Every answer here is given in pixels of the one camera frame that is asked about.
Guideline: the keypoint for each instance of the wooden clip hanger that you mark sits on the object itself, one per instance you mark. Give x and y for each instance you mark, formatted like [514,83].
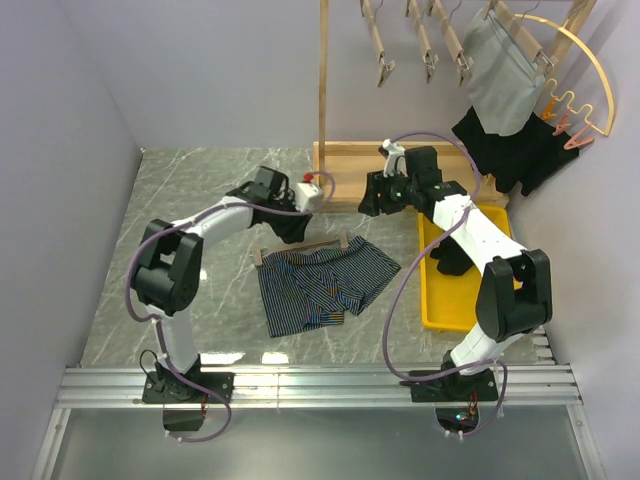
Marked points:
[385,67]
[527,43]
[428,56]
[456,51]
[260,253]

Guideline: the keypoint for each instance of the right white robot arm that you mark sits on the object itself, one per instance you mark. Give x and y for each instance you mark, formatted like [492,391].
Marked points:
[515,294]

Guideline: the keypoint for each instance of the wooden drying rack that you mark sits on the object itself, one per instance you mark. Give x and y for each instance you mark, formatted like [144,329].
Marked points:
[349,162]

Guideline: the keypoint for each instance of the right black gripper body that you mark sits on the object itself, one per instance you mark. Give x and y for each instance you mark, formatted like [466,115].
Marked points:
[396,192]

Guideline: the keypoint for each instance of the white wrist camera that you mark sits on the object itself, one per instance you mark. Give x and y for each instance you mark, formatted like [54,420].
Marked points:
[308,196]
[395,160]

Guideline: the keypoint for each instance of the gold semicircle clip hanger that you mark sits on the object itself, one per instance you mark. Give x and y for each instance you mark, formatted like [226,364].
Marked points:
[573,38]

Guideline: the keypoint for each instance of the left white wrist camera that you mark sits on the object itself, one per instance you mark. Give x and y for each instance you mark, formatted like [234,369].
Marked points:
[308,196]

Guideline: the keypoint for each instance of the black underwear in tray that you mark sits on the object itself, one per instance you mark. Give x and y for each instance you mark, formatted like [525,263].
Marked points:
[451,258]

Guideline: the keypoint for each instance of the striped navy underwear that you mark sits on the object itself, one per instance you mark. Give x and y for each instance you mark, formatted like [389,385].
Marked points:
[302,292]

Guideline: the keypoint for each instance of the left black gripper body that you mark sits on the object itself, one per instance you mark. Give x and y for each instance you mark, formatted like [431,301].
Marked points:
[286,226]

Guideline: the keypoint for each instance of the orange clothespin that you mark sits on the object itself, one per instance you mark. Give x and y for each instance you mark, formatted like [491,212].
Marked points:
[549,111]

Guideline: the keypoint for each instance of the aluminium mounting rail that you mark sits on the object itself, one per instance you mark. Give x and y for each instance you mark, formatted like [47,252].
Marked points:
[343,421]

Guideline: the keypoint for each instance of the black hanging underwear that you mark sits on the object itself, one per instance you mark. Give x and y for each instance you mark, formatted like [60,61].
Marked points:
[527,158]

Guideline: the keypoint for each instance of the pink clothespin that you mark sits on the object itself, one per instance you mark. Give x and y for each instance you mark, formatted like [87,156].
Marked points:
[562,125]
[580,139]

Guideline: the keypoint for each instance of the yellow plastic tray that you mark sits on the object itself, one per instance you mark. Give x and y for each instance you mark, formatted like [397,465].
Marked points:
[448,302]

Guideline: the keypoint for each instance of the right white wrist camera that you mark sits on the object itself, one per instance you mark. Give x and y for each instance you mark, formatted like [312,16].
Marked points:
[395,160]

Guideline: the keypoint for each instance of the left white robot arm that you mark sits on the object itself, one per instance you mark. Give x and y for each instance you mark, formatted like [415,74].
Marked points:
[164,275]

